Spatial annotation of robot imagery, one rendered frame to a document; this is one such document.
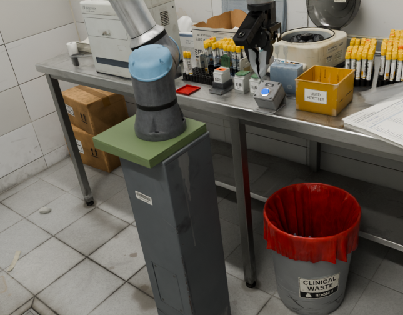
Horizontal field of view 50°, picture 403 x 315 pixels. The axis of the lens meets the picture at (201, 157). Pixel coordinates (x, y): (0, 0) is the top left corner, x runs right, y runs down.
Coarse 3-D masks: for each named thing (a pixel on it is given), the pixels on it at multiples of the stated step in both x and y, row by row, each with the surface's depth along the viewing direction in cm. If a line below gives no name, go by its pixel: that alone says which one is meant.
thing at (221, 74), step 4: (220, 68) 152; (224, 68) 151; (228, 68) 151; (216, 72) 151; (220, 72) 150; (224, 72) 150; (228, 72) 152; (216, 76) 151; (220, 76) 150; (224, 76) 151; (228, 76) 152; (216, 80) 152; (220, 80) 151; (224, 80) 151
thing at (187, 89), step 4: (188, 84) 161; (180, 88) 159; (184, 88) 160; (188, 88) 160; (192, 88) 159; (196, 88) 159; (200, 88) 158; (176, 92) 157; (180, 92) 156; (184, 92) 155; (188, 92) 156; (192, 92) 155
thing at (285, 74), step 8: (272, 64) 142; (280, 64) 141; (288, 64) 140; (296, 64) 139; (272, 72) 142; (280, 72) 141; (288, 72) 139; (296, 72) 137; (272, 80) 144; (280, 80) 142; (288, 80) 140; (288, 88) 142; (288, 96) 141
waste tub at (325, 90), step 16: (304, 80) 127; (320, 80) 138; (336, 80) 135; (352, 80) 131; (304, 96) 130; (320, 96) 126; (336, 96) 123; (352, 96) 134; (320, 112) 129; (336, 112) 126
